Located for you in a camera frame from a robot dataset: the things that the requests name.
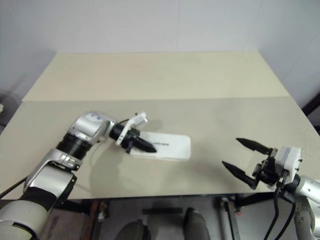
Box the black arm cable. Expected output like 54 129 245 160
0 176 29 199
273 184 298 240

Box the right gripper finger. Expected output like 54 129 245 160
221 160 260 191
235 137 275 156

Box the black crossbar under table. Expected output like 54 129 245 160
142 206 183 215

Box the dark rounded shape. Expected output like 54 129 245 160
118 218 151 240
184 206 210 240

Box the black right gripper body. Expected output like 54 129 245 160
251 148 281 188

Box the white pencil case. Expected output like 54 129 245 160
128 131 192 163

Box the dark object at wall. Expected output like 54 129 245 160
300 91 320 124

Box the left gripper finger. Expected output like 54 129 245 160
134 142 158 154
136 136 156 150

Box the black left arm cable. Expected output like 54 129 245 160
0 176 29 199

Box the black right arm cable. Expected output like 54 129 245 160
273 184 298 240

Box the grey metal table leg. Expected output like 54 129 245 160
215 196 241 240

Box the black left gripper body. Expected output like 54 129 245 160
123 128 141 154

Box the rusty metal table leg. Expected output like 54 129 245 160
88 199 111 240

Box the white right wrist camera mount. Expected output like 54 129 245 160
273 146 304 176

